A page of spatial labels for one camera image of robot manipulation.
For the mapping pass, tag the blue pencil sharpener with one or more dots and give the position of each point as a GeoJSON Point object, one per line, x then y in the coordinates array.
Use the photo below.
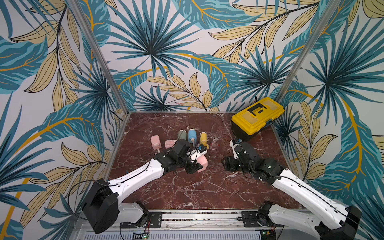
{"type": "Point", "coordinates": [192, 137]}

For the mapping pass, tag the pink sharpener back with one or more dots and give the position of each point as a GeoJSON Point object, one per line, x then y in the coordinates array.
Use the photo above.
{"type": "Point", "coordinates": [170, 143]}

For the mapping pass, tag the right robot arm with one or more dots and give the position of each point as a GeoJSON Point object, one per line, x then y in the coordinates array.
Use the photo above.
{"type": "Point", "coordinates": [326, 220]}

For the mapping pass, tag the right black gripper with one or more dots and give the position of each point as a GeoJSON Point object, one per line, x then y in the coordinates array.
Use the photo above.
{"type": "Point", "coordinates": [229, 163]}

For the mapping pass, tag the clear pink tray back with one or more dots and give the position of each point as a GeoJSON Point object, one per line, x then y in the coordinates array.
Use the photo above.
{"type": "Point", "coordinates": [214, 147]}

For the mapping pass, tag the yellow black toolbox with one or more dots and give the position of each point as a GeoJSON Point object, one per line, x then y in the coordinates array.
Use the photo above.
{"type": "Point", "coordinates": [247, 123]}

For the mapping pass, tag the yellow pencil sharpener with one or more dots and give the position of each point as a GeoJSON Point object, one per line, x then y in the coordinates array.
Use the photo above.
{"type": "Point", "coordinates": [203, 140]}

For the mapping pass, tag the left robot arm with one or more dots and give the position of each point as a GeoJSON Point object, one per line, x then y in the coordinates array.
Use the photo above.
{"type": "Point", "coordinates": [102, 206]}

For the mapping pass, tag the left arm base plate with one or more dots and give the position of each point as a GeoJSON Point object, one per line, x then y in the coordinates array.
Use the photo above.
{"type": "Point", "coordinates": [152, 220]}

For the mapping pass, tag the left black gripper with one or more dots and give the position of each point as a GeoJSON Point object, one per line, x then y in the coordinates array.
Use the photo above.
{"type": "Point", "coordinates": [193, 168]}

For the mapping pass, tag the green pencil sharpener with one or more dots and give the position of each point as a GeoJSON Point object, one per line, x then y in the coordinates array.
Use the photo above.
{"type": "Point", "coordinates": [182, 135]}

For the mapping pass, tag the pink sharpener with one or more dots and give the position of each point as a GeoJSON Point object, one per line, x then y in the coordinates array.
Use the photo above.
{"type": "Point", "coordinates": [202, 160]}
{"type": "Point", "coordinates": [156, 143]}
{"type": "Point", "coordinates": [170, 143]}

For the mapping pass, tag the aluminium front rail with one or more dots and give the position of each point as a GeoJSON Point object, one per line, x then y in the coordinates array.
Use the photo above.
{"type": "Point", "coordinates": [191, 225]}

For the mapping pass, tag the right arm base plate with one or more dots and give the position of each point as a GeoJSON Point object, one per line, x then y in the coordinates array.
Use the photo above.
{"type": "Point", "coordinates": [254, 219]}

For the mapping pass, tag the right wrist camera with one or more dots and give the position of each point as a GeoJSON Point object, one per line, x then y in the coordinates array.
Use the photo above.
{"type": "Point", "coordinates": [233, 144]}

